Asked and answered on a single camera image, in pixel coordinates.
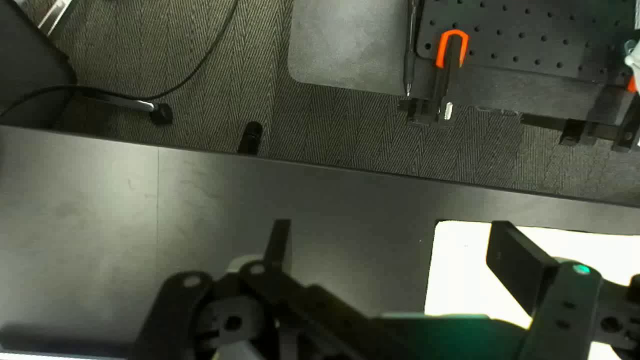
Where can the white and orange clamp piece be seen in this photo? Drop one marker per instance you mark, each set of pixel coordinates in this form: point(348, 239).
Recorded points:
point(632, 63)

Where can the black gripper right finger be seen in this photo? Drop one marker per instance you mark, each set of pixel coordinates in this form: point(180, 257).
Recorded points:
point(553, 300)

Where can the orange and black clamp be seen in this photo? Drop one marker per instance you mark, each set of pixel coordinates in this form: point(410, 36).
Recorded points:
point(443, 50)

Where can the silver metal object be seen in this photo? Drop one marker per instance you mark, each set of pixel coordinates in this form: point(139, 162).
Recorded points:
point(51, 12)

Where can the black bar clamp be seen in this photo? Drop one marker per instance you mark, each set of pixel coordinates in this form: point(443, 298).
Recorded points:
point(600, 123)

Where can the yellow cloth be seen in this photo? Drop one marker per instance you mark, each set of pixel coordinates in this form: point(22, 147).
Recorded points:
point(460, 272)

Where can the small black cylinder object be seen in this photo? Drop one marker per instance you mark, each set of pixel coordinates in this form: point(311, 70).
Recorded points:
point(250, 137)

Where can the grey floor plate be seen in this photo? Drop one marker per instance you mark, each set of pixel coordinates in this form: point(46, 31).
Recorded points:
point(346, 42)

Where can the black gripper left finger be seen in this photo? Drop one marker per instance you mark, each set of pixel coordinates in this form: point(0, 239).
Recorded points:
point(266, 313)

